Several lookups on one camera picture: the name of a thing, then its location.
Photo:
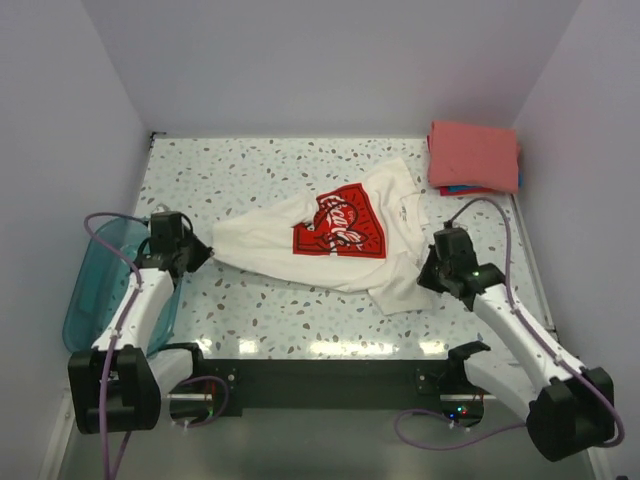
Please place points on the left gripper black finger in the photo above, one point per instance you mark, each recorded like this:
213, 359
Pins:
196, 246
193, 262

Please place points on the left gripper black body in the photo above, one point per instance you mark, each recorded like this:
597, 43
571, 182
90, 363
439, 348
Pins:
193, 253

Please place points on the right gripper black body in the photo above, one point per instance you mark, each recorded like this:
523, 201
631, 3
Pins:
432, 275

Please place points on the white t-shirt red print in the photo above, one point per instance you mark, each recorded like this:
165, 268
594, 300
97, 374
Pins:
360, 237

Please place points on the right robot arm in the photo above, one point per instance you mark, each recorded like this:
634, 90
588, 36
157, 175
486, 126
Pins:
566, 407

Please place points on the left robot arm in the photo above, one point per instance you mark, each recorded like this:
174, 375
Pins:
120, 316

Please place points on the folded blue t-shirt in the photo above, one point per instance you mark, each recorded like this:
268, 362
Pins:
460, 190

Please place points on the teal transparent plastic bin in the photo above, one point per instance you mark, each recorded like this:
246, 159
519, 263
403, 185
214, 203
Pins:
101, 283

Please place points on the folded pink t-shirt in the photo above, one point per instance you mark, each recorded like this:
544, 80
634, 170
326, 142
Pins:
473, 155

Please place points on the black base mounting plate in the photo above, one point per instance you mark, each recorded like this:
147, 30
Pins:
233, 385

